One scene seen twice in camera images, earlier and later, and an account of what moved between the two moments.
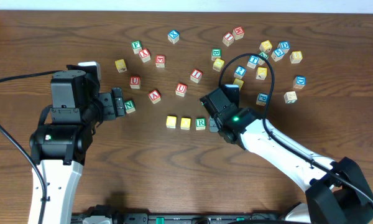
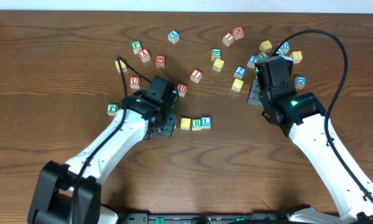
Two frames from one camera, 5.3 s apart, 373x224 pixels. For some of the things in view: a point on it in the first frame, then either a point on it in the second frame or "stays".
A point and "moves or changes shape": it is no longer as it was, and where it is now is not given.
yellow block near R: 239,82 stays
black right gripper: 216,123 to 255,94
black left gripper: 112,103 to 167,127
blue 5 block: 277,55 stays
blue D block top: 285,46 stays
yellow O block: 185,123 stays
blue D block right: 299,82 stays
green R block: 200,124 moves or changes shape
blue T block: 253,61 stays
